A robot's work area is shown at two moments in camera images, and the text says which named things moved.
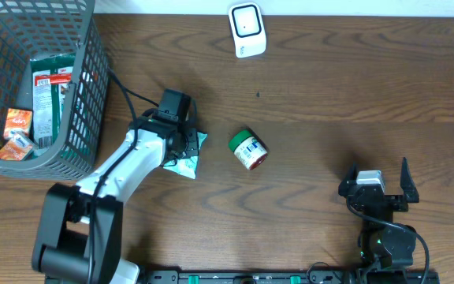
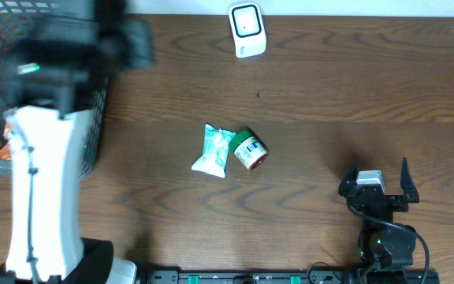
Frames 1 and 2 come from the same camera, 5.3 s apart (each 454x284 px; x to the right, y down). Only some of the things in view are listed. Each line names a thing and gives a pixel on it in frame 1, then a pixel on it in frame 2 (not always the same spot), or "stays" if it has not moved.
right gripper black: (400, 203) stays
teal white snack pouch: (187, 166) to (214, 156)
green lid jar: (247, 149) stays
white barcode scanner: (247, 28) stays
